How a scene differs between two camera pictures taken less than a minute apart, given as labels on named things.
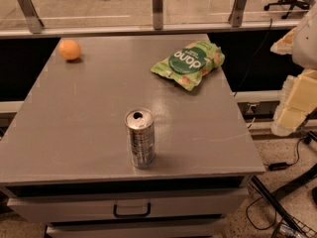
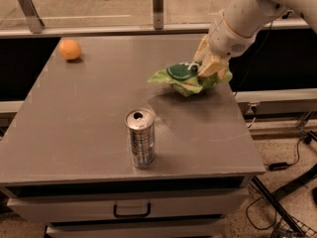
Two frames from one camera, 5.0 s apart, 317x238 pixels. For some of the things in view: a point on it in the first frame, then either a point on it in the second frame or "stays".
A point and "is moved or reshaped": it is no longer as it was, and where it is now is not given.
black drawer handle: [133, 214] stays
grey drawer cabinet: [64, 156] stays
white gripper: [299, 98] -> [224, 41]
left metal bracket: [29, 11] stays
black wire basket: [283, 230] stays
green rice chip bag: [187, 63] is moved or reshaped
